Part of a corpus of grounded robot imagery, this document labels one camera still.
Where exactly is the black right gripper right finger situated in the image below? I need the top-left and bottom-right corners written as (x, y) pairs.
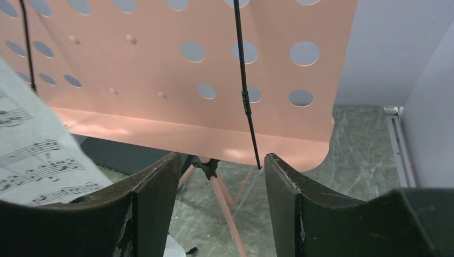
top-left (264, 154), bottom-right (453, 256)

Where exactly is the black microphone tripod stand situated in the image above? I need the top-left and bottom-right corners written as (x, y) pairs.
top-left (186, 247), bottom-right (199, 255)

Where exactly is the aluminium rail right edge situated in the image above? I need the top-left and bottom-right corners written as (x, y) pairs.
top-left (384, 106), bottom-right (418, 188)

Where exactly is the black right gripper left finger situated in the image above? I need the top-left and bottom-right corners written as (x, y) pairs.
top-left (1, 152), bottom-right (182, 256)

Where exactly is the black flat equipment box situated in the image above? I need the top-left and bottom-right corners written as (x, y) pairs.
top-left (73, 134), bottom-right (169, 175)

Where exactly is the pink perforated music stand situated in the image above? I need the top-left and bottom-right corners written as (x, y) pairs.
top-left (1, 1), bottom-right (357, 172)

